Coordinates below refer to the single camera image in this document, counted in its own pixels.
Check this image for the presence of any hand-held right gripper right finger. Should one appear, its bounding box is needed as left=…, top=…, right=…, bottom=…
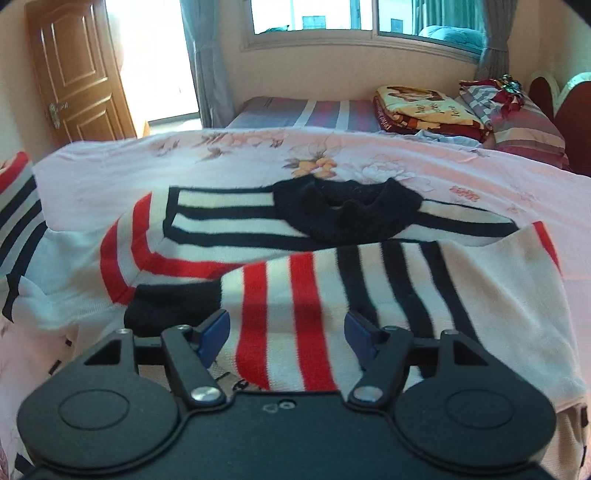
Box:
left=344, top=311, right=490, bottom=408

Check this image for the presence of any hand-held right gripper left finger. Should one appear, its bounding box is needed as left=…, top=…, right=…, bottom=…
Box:
left=84, top=309, right=230, bottom=408

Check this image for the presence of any striped knit sweater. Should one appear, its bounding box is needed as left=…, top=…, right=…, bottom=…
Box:
left=99, top=178, right=585, bottom=407

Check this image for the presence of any pink floral bed sheet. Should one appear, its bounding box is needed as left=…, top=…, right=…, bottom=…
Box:
left=0, top=127, right=591, bottom=480

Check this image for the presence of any light blue cloth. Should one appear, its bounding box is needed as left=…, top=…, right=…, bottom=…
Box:
left=416, top=129, right=485, bottom=149

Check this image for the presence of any striped knit cloth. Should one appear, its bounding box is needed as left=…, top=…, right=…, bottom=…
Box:
left=0, top=151, right=139, bottom=330

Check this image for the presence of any striped pillow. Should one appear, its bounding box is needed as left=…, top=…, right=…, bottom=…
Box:
left=225, top=96, right=384, bottom=134
left=459, top=78, right=571, bottom=169

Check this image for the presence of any folded printed blanket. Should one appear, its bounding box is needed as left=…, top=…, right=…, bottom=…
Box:
left=373, top=84, right=495, bottom=141

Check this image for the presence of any grey curtain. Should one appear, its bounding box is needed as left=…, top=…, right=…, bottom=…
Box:
left=475, top=0, right=511, bottom=81
left=178, top=0, right=238, bottom=129

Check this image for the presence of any shiny ribbon decoration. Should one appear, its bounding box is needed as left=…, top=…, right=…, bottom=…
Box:
left=492, top=74, right=525, bottom=112

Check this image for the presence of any wooden door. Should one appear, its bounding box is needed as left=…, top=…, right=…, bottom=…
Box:
left=25, top=0, right=139, bottom=148

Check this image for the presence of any red heart-shaped headboard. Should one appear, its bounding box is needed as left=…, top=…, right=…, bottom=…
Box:
left=526, top=69, right=591, bottom=178

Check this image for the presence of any teal quilt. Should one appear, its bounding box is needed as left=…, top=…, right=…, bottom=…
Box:
left=418, top=25, right=485, bottom=51

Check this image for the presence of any window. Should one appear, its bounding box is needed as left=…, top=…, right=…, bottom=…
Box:
left=238, top=0, right=490, bottom=63

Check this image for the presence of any metal door handle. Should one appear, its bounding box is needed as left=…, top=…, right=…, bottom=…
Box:
left=48, top=102, right=70, bottom=130

